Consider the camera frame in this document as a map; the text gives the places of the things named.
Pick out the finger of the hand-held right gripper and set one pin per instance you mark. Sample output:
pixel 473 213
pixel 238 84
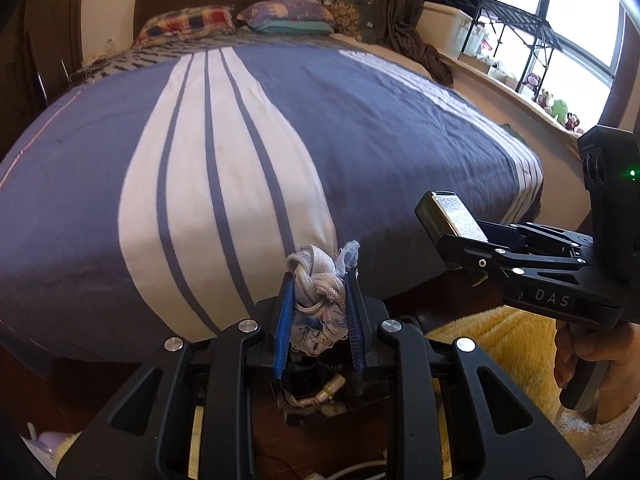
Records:
pixel 540 237
pixel 490 257

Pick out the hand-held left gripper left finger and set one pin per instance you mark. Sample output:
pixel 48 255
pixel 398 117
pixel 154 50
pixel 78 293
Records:
pixel 284 332

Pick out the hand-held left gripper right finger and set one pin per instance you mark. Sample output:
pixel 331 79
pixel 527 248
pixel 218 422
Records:
pixel 356 337

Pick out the knotted white cloth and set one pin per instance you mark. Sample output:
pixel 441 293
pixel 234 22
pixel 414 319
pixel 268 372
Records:
pixel 317 285

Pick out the small dark box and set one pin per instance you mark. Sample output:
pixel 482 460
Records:
pixel 445 215

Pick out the person's right hand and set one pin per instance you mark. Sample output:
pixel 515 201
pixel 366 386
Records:
pixel 617 355

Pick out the brown plush toy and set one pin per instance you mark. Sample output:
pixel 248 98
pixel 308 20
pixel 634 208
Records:
pixel 573 122

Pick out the green plush toy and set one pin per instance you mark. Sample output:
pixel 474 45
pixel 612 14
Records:
pixel 560 107

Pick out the dark pink plush toy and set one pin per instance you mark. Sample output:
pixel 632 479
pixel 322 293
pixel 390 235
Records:
pixel 533 81

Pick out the blue and white striped duvet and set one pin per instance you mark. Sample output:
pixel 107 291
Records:
pixel 250 170

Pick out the black metal rack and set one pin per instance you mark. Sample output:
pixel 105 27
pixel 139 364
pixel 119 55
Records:
pixel 520 25

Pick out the white storage box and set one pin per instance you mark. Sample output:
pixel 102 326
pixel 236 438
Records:
pixel 447 27

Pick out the dark brown curtain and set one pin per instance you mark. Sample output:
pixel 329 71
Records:
pixel 405 15

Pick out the lilac plastic object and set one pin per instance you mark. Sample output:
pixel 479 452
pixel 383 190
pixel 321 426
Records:
pixel 47 442

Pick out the brown patterned cushion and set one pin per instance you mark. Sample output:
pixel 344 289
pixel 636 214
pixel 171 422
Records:
pixel 350 12

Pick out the teal pillow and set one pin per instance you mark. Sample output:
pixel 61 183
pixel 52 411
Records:
pixel 295 27

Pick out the purple patterned pillow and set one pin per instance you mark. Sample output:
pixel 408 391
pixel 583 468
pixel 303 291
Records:
pixel 287 10

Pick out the plaid pillow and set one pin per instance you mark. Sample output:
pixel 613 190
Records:
pixel 185 25

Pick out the metal chair frame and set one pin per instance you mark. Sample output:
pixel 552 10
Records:
pixel 42 70

